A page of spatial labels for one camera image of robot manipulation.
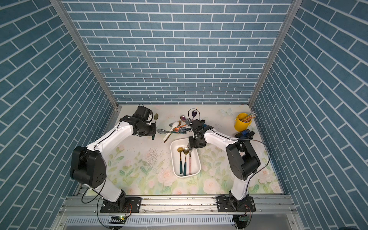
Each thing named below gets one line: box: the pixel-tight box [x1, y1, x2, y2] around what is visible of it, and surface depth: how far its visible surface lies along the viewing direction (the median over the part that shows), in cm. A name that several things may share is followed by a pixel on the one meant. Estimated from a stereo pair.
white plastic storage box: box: [170, 138, 202, 178], surface depth 91 cm
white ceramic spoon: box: [162, 120, 180, 141], surface depth 107 cm
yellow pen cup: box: [234, 113, 253, 132], surface depth 103 cm
